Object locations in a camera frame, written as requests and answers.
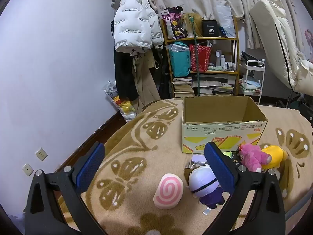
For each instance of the black hanging garment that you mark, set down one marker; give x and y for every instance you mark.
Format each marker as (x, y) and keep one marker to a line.
(123, 78)

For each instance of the white-haired purple plush doll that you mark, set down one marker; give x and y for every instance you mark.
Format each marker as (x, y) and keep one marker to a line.
(203, 181)

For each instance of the white puffer jacket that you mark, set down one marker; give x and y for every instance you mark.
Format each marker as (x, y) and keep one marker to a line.
(134, 17)

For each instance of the yellow plush toy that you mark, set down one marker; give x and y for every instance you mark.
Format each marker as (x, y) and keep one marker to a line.
(275, 154)

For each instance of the beige butterfly pattern blanket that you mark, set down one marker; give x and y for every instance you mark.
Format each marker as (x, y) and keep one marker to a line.
(137, 146)

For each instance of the dark wooden bed frame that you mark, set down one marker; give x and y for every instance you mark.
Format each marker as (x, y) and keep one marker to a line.
(97, 133)

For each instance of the clear plastic bag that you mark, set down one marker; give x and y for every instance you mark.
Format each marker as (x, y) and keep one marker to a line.
(225, 19)

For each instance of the wooden shelf rack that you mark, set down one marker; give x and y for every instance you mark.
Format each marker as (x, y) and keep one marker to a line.
(203, 38)

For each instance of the white trolley cart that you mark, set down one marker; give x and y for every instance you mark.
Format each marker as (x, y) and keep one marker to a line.
(255, 73)

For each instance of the pile of papers and magazines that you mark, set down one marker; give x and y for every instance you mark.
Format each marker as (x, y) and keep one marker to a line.
(215, 85)

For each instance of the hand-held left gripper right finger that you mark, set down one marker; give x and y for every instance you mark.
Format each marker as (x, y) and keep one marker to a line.
(220, 171)

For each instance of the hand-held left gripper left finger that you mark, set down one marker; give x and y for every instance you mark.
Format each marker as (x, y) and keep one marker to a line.
(90, 169)

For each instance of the black item on cart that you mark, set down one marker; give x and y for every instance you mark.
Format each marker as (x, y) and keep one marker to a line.
(251, 58)

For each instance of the white wall socket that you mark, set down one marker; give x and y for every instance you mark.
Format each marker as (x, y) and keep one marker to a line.
(27, 170)
(41, 154)

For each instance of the pink plush toy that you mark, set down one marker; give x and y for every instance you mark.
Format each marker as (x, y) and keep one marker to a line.
(251, 158)

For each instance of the teal shopping bag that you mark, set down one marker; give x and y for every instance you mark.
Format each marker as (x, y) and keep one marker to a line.
(178, 63)

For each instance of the black packet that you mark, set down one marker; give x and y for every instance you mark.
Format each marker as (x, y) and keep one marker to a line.
(235, 161)

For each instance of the cardboard box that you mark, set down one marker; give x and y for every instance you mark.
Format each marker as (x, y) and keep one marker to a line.
(220, 129)

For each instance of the dark hanging bag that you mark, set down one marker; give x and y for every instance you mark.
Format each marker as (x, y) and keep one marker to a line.
(162, 78)

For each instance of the blond wig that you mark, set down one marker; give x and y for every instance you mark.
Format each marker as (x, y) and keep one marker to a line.
(188, 24)

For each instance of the green pole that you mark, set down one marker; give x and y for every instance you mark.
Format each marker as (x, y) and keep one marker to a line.
(196, 53)

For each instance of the group of small cosmetic bottles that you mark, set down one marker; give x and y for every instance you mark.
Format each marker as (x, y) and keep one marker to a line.
(223, 61)

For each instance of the black box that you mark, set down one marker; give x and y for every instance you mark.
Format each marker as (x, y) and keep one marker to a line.
(209, 28)

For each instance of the stack of books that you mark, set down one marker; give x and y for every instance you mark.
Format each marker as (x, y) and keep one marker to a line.
(182, 87)

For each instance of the purple printed packet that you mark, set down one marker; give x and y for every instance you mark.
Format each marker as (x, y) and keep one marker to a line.
(173, 22)

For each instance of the pink wall sticker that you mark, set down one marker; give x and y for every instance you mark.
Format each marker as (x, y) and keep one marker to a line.
(308, 36)

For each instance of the light blue cloth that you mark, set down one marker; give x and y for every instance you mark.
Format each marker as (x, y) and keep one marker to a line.
(249, 84)

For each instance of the white mattress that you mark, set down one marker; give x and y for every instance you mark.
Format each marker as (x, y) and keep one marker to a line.
(273, 36)

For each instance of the plastic bag of toys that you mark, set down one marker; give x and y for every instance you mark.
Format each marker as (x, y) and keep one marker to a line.
(122, 105)

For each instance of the beige hanging coat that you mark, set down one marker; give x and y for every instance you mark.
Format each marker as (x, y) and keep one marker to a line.
(144, 83)

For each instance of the pink swirl plush cushion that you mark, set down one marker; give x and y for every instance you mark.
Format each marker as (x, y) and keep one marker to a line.
(167, 191)

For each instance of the red patterned bag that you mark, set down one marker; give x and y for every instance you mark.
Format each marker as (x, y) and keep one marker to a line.
(200, 58)

